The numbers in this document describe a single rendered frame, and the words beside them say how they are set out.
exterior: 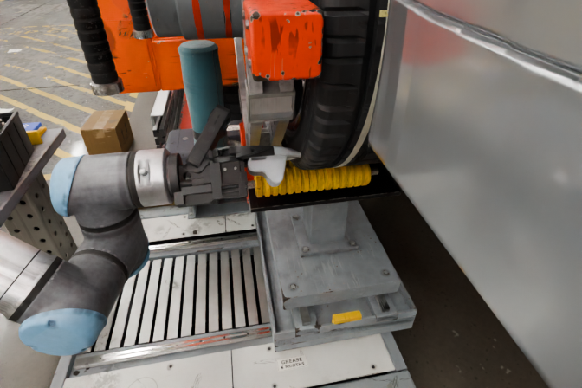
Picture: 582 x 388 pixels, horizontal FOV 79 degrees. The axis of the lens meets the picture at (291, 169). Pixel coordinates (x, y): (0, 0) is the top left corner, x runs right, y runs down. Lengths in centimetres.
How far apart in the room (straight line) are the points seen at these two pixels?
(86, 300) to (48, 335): 5
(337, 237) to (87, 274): 63
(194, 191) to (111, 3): 75
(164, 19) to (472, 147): 55
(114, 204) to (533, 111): 53
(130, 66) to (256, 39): 88
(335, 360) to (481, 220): 78
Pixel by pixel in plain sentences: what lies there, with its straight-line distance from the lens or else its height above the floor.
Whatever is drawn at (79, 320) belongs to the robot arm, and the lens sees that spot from 56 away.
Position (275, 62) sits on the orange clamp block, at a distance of 38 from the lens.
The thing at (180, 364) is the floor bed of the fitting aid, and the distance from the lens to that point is 102.
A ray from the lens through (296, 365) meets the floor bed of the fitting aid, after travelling 98.
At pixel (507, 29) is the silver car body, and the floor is 91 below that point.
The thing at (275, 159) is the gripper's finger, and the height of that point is 64.
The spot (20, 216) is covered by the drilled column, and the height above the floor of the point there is 31.
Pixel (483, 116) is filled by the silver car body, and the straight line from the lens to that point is 24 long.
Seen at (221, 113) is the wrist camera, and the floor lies 70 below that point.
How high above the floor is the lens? 95
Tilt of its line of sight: 34 degrees down
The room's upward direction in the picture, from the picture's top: straight up
